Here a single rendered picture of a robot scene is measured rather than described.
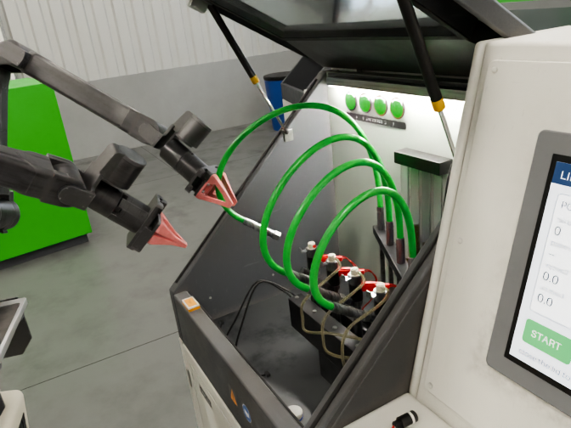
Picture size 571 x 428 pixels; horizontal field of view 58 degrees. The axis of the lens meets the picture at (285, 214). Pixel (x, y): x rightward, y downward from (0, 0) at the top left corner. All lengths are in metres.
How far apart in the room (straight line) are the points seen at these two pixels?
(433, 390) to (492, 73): 0.51
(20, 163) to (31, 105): 3.35
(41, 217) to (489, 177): 3.88
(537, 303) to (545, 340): 0.05
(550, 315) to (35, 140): 3.89
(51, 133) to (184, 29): 3.96
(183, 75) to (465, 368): 7.16
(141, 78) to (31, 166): 6.75
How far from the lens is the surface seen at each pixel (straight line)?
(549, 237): 0.74
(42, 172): 0.89
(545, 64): 0.76
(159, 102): 7.69
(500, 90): 0.79
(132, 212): 0.96
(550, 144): 0.74
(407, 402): 0.95
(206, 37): 7.93
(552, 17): 3.68
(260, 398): 1.02
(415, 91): 1.15
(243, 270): 1.47
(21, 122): 4.23
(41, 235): 4.41
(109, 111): 1.26
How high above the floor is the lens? 1.62
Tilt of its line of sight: 22 degrees down
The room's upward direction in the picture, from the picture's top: 6 degrees counter-clockwise
